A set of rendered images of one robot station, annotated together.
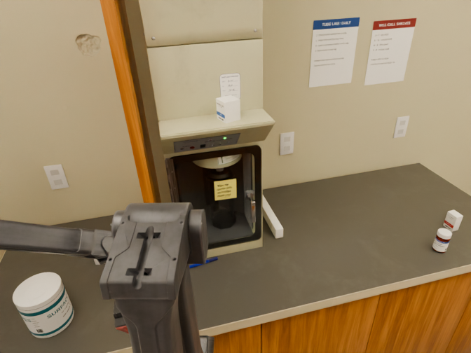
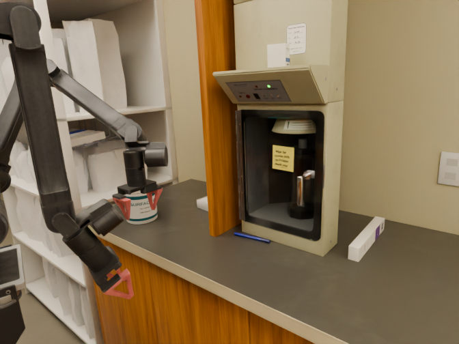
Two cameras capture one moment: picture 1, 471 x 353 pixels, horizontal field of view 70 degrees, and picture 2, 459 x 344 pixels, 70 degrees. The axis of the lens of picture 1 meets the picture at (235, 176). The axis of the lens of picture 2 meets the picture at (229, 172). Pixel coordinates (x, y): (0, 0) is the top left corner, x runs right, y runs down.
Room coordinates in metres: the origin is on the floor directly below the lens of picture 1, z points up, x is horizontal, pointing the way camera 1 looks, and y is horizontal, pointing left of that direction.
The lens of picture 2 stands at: (0.23, -0.65, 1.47)
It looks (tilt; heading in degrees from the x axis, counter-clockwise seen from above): 15 degrees down; 53
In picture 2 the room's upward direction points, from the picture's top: 3 degrees counter-clockwise
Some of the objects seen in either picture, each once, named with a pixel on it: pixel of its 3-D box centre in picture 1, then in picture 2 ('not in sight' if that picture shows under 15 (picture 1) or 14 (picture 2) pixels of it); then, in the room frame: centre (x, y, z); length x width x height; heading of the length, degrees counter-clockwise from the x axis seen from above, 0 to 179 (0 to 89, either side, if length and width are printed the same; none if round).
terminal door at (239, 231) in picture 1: (219, 202); (276, 173); (0.96, 0.06, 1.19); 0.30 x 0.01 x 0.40; 102
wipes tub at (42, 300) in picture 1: (45, 305); (140, 201); (0.71, 0.60, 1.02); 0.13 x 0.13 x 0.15
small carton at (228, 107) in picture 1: (228, 108); (279, 56); (0.92, 0.01, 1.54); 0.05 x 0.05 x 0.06; 29
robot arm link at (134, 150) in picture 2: not in sight; (135, 158); (0.59, 0.28, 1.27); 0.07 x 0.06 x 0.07; 144
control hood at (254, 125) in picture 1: (216, 136); (267, 87); (0.91, 0.05, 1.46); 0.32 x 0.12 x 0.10; 103
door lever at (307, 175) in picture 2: (251, 208); (302, 188); (0.95, -0.05, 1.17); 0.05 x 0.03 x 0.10; 12
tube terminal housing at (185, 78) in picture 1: (209, 151); (297, 125); (1.09, 0.09, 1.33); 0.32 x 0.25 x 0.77; 103
